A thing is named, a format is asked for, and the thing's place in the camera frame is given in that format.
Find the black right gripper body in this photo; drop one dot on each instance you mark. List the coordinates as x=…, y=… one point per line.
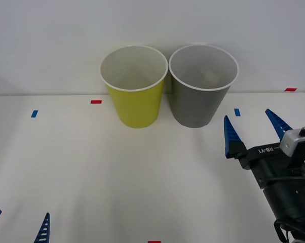
x=269, y=164

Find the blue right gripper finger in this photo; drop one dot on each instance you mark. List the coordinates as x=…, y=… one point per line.
x=277, y=124
x=231, y=136

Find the grey plastic bin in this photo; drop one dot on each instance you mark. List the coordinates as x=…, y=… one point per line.
x=195, y=106

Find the yellow-green plastic bin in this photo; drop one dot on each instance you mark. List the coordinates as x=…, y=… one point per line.
x=138, y=108

